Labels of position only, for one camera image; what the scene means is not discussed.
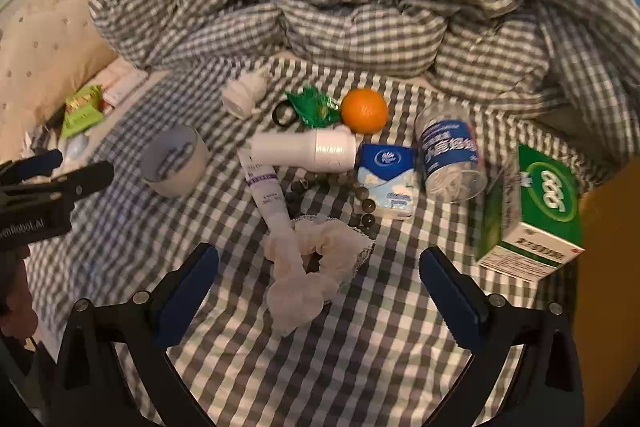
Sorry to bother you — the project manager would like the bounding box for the grey white checkered sheet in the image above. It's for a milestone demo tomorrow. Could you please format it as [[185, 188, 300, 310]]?
[[25, 57, 601, 427]]

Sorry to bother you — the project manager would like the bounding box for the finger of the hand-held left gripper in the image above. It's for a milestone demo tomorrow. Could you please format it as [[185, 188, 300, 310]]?
[[0, 149, 65, 184], [0, 161, 116, 214]]

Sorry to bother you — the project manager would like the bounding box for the white rectangular device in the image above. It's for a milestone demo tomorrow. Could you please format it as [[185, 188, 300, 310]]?
[[100, 59, 151, 112]]

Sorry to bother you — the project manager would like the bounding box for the green snack packet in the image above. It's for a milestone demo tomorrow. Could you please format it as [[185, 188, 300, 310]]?
[[61, 85, 105, 138]]

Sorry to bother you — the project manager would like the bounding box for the white light blue cylinder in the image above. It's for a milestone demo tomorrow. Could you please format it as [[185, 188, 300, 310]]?
[[65, 134, 93, 162]]

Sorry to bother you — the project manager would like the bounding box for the green white medicine box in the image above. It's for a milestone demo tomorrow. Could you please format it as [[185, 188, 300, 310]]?
[[475, 143, 586, 283]]

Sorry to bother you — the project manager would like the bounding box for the blue white tissue packet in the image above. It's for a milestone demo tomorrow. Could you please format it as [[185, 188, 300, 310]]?
[[353, 143, 418, 220]]

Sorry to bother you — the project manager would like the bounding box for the beige pillow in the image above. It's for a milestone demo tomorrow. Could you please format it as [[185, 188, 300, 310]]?
[[10, 7, 121, 128]]

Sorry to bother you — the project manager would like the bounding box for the clear jar blue label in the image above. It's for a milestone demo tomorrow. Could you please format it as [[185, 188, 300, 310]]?
[[415, 102, 488, 205]]

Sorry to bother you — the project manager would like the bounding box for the green toy with black ring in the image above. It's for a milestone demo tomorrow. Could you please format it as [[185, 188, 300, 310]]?
[[284, 87, 343, 128]]

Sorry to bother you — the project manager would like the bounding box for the orange fruit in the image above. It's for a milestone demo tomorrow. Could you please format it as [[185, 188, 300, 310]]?
[[341, 89, 389, 135]]

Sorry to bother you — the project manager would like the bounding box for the black hair tie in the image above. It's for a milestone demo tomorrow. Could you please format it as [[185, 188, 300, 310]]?
[[271, 102, 301, 128]]

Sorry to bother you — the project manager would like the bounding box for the grey round cup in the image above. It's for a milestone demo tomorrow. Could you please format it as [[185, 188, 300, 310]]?
[[140, 125, 210, 198]]

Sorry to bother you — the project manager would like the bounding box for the white tube purple stripe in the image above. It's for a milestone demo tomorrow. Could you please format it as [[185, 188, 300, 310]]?
[[239, 149, 293, 233]]

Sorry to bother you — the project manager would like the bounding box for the person's left hand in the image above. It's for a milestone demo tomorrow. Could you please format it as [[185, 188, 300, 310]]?
[[0, 264, 37, 340]]

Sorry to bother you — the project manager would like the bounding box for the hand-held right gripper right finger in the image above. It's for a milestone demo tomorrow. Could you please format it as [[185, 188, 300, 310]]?
[[419, 247, 586, 427]]

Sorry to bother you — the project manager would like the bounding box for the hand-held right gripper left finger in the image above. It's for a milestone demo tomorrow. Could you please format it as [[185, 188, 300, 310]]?
[[50, 243, 221, 427]]

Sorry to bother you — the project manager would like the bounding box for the brown cardboard box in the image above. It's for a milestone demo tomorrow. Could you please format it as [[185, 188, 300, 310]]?
[[575, 172, 640, 358]]

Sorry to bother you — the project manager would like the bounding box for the white plastic bottle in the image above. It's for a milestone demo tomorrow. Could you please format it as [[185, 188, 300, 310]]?
[[250, 128, 357, 172]]

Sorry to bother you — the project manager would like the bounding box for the grey white checkered duvet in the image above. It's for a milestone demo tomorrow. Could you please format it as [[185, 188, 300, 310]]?
[[87, 0, 640, 188]]

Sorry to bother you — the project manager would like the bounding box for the dark bead bracelet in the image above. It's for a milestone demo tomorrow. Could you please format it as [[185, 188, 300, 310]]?
[[285, 172, 377, 273]]

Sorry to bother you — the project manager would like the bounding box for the beige tufted headboard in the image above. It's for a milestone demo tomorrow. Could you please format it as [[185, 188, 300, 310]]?
[[0, 0, 121, 118]]

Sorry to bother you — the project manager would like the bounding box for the white lace scrunchie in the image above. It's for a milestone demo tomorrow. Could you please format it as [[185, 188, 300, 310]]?
[[265, 214, 376, 335]]

